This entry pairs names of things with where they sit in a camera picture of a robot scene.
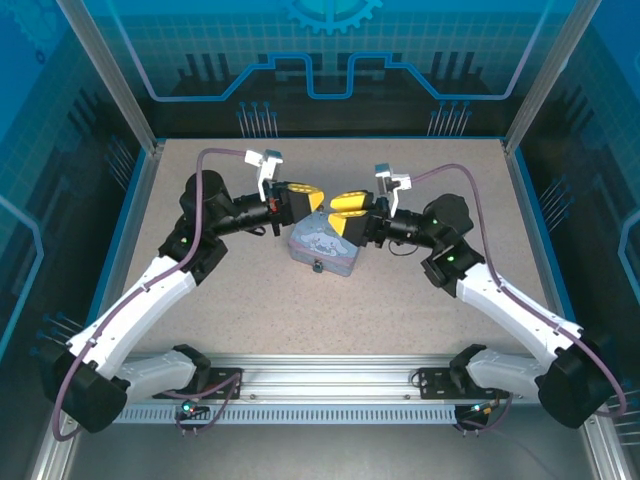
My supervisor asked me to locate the lilac cartoon tin box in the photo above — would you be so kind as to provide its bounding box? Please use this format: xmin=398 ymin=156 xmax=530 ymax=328
xmin=288 ymin=209 xmax=365 ymax=278

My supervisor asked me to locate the aluminium side rail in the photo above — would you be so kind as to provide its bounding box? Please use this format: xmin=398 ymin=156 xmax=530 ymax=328
xmin=82 ymin=142 xmax=167 ymax=331
xmin=502 ymin=139 xmax=576 ymax=326

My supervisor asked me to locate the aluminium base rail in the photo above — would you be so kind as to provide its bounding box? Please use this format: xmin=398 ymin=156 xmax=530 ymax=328
xmin=117 ymin=352 xmax=534 ymax=402

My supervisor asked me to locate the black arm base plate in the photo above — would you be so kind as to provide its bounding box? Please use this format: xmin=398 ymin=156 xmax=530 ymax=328
xmin=152 ymin=367 xmax=245 ymax=401
xmin=416 ymin=367 xmax=512 ymax=401

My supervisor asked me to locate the aluminium frame post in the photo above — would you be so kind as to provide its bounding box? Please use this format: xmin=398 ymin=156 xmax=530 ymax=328
xmin=54 ymin=0 xmax=167 ymax=155
xmin=503 ymin=0 xmax=605 ymax=156

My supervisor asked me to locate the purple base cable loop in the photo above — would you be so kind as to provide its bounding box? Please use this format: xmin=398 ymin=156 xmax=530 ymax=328
xmin=452 ymin=392 xmax=516 ymax=437
xmin=173 ymin=372 xmax=246 ymax=437

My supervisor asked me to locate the slotted grey cable duct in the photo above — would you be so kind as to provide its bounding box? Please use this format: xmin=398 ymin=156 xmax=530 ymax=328
xmin=112 ymin=404 xmax=460 ymax=425

